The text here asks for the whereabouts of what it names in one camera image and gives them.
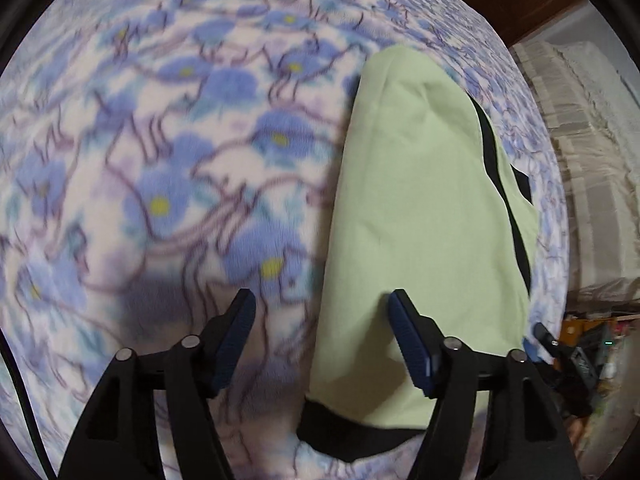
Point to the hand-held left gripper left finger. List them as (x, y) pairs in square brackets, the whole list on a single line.
[(235, 340)]

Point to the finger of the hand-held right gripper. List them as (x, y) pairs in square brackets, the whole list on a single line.
[(545, 336)]

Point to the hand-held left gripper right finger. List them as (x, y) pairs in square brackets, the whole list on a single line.
[(410, 340)]

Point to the green and black hooded jacket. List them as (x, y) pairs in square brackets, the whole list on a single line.
[(415, 185)]

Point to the beige lace-covered furniture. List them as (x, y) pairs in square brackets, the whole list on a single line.
[(590, 160)]

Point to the blue floral fleece blanket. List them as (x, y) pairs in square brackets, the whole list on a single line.
[(150, 135)]

